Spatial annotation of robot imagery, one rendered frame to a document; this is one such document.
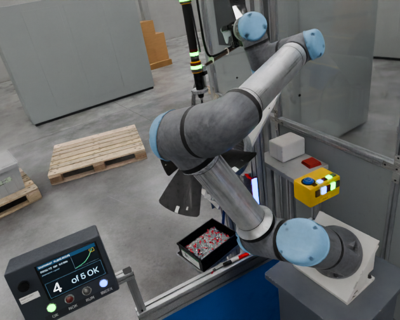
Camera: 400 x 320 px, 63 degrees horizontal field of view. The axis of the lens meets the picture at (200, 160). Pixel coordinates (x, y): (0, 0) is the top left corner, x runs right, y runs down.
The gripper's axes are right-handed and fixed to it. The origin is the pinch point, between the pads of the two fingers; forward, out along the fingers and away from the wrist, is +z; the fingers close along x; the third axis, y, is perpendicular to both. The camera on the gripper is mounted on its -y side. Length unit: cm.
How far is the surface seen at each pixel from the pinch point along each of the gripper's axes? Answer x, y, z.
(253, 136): 2, 51, 25
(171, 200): -44, 68, 10
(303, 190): 13, 67, -11
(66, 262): -67, 50, -51
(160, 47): -89, -12, 839
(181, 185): -38, 62, 12
